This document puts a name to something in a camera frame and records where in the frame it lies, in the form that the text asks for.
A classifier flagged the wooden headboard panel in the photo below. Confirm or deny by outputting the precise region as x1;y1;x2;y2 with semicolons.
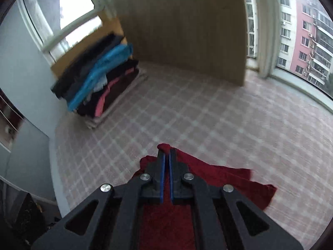
111;0;247;86

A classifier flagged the dark red garment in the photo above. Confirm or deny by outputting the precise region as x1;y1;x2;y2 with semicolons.
137;143;277;250

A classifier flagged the pink folded garment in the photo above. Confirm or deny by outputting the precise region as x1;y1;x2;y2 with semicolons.
94;67;135;118

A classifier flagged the black folded garment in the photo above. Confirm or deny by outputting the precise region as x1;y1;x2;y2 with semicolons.
51;33;124;99

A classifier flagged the blue folded garment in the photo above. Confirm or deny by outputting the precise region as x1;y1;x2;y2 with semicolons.
65;44;133;112

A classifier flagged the plaid bed sheet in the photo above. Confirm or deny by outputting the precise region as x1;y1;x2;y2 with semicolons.
50;63;332;249

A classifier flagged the window frame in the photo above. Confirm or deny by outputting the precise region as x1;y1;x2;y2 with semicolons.
15;0;333;97

